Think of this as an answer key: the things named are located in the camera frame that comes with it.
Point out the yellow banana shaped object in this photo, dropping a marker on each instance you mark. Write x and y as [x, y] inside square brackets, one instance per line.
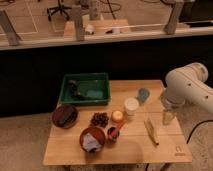
[151, 130]

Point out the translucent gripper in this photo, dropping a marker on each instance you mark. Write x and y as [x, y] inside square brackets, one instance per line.
[168, 116]

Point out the dark object in bin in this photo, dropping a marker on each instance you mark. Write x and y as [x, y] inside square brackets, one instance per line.
[74, 90]

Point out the brown bowl with grey cloth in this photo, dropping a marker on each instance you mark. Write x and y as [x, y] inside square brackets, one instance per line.
[92, 139]

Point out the yellow apple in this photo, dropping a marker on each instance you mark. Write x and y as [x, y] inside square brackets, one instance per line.
[117, 116]

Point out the blue grey cup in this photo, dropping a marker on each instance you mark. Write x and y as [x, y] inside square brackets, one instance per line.
[143, 95]

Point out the green plastic bin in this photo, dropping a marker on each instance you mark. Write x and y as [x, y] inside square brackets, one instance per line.
[94, 87]

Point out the bunch of dark grapes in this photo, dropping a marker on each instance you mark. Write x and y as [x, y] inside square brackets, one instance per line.
[99, 119]

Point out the brown bowl with dark block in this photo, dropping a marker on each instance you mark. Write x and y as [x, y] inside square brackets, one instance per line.
[65, 116]

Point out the red handled utensil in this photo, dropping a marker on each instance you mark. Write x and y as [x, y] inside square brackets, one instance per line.
[117, 129]

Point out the black office chair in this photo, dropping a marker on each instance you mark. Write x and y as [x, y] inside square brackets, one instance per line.
[61, 8]

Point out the white cylindrical container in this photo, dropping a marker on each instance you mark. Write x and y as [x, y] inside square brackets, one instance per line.
[130, 106]

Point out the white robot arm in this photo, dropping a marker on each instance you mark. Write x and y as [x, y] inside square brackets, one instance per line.
[186, 83]

